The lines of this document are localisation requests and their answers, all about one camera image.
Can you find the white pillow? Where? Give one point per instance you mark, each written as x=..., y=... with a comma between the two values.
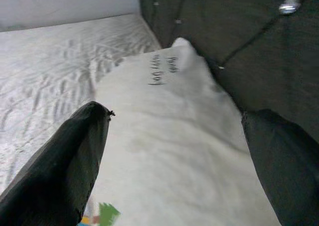
x=174, y=136

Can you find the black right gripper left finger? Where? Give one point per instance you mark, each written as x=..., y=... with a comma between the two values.
x=54, y=173

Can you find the white quilted mattress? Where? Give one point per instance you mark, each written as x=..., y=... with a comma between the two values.
x=49, y=73

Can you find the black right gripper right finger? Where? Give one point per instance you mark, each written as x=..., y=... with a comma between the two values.
x=291, y=176

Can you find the black tufted headboard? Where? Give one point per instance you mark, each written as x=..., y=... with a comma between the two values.
x=224, y=24

